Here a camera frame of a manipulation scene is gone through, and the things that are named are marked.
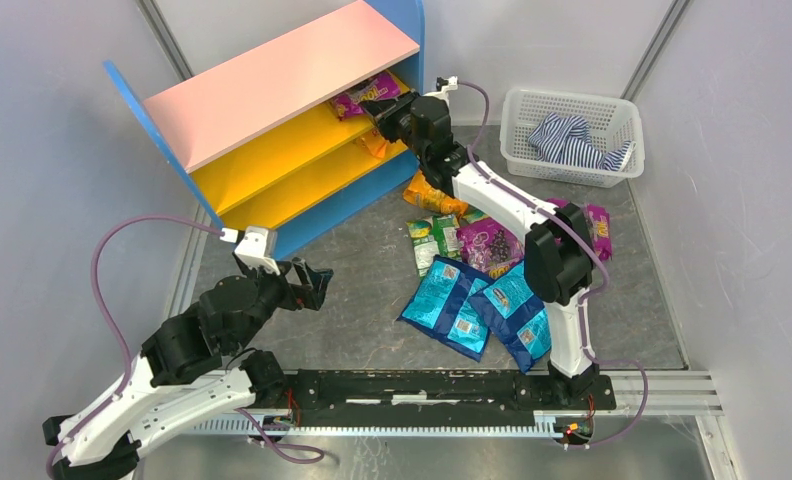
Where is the orange candy bag on shelf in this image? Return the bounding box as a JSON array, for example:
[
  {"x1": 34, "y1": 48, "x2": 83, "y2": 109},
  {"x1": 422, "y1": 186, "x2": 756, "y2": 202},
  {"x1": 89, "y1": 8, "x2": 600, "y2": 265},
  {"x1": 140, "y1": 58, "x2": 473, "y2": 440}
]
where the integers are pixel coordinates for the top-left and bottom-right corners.
[{"x1": 355, "y1": 128, "x2": 391, "y2": 159}]

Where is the green candy bag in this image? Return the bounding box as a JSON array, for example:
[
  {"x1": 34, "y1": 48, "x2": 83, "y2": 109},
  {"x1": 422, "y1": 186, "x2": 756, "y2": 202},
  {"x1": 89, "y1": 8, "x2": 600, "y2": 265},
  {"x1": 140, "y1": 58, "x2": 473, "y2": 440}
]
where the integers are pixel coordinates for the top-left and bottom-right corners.
[
  {"x1": 406, "y1": 214, "x2": 461, "y2": 277},
  {"x1": 460, "y1": 208, "x2": 488, "y2": 225}
]

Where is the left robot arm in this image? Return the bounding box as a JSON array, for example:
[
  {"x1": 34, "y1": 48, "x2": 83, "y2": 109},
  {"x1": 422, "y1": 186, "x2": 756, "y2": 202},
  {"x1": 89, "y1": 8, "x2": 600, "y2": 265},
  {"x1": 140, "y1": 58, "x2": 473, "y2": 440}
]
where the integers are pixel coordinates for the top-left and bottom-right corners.
[{"x1": 43, "y1": 258, "x2": 334, "y2": 479}]

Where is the blue pink yellow shelf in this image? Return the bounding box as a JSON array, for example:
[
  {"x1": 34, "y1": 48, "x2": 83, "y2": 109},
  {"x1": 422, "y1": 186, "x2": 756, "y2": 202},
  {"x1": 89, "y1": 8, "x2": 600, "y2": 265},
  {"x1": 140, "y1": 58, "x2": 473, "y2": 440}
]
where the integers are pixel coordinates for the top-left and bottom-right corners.
[{"x1": 104, "y1": 1, "x2": 425, "y2": 257}]

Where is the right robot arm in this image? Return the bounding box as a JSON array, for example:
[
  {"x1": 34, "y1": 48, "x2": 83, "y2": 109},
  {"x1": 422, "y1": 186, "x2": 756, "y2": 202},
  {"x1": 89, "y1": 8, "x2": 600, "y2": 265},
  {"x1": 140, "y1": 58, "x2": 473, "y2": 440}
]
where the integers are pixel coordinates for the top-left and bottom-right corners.
[{"x1": 360, "y1": 91, "x2": 604, "y2": 396}]

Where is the white plastic basket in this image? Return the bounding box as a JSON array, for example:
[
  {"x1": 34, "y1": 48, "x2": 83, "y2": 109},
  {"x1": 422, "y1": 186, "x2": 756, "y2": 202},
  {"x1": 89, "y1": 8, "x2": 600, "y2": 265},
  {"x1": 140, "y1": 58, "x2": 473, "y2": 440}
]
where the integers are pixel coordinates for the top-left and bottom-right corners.
[{"x1": 500, "y1": 88, "x2": 645, "y2": 188}]

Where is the blue white striped cloth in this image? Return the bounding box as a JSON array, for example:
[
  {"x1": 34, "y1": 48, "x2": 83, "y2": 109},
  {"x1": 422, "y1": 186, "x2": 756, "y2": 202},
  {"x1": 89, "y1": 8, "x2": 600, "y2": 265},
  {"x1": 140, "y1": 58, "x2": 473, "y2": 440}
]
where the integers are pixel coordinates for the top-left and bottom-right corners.
[{"x1": 527, "y1": 113, "x2": 637, "y2": 172}]

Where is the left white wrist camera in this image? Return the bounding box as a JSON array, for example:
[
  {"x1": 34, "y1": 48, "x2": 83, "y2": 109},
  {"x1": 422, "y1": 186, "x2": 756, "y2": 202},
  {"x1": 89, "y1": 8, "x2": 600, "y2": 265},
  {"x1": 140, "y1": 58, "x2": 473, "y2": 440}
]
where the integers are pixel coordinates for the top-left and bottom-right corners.
[{"x1": 233, "y1": 226, "x2": 280, "y2": 275}]

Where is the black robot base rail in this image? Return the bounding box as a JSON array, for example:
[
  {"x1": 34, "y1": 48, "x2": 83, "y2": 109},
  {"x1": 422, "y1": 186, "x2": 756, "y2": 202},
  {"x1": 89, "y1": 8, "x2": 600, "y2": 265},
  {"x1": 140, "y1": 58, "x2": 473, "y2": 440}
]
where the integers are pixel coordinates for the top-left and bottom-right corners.
[{"x1": 247, "y1": 370, "x2": 617, "y2": 428}]

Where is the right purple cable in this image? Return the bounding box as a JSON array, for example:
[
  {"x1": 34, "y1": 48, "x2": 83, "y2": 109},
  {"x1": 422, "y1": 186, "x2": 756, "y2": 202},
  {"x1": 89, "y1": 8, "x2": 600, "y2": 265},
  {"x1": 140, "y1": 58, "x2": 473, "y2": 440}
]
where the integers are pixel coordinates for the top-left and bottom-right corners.
[{"x1": 455, "y1": 79, "x2": 650, "y2": 450}]

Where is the purple candy bag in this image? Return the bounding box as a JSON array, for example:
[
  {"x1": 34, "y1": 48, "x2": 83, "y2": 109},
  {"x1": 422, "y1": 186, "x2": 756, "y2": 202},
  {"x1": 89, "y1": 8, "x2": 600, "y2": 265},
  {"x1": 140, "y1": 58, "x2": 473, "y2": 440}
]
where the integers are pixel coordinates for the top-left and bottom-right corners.
[
  {"x1": 456, "y1": 218, "x2": 525, "y2": 279},
  {"x1": 328, "y1": 70, "x2": 403, "y2": 121},
  {"x1": 579, "y1": 204, "x2": 613, "y2": 262}
]

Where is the purple cable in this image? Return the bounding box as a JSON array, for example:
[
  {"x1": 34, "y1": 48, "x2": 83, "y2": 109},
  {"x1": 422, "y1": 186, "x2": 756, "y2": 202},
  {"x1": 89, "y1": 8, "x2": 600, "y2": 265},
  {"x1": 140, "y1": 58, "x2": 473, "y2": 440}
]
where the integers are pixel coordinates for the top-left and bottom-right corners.
[
  {"x1": 455, "y1": 79, "x2": 650, "y2": 450},
  {"x1": 44, "y1": 213, "x2": 326, "y2": 480}
]

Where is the orange candy bag on floor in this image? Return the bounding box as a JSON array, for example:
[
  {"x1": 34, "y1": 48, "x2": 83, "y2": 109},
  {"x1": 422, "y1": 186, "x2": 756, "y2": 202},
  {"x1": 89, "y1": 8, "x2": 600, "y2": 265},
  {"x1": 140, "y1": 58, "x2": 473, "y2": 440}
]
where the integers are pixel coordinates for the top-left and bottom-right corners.
[{"x1": 402, "y1": 171, "x2": 469, "y2": 216}]

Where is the blue candy bag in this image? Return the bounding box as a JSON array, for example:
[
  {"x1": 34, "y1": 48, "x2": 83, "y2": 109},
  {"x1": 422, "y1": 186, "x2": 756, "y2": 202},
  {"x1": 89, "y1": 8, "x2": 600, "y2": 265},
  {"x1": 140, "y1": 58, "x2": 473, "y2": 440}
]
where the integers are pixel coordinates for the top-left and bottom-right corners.
[
  {"x1": 468, "y1": 261, "x2": 551, "y2": 373},
  {"x1": 398, "y1": 255, "x2": 491, "y2": 362}
]

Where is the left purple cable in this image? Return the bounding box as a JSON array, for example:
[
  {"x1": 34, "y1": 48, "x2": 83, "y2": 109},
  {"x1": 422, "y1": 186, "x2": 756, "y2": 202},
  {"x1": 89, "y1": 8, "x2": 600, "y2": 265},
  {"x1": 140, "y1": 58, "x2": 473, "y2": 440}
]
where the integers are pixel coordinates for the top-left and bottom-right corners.
[{"x1": 44, "y1": 213, "x2": 326, "y2": 480}]

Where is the green candy bag right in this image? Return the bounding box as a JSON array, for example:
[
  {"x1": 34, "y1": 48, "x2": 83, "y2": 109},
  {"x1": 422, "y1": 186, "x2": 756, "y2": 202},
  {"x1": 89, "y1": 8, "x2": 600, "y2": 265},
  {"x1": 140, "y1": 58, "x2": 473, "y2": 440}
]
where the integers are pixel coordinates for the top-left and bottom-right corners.
[{"x1": 460, "y1": 208, "x2": 488, "y2": 225}]

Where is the green candy bag left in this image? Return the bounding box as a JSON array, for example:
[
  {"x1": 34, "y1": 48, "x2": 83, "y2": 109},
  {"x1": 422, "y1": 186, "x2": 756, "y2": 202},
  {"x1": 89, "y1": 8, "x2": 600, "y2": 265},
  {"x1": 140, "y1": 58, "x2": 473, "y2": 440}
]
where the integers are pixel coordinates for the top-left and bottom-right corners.
[{"x1": 406, "y1": 214, "x2": 461, "y2": 277}]

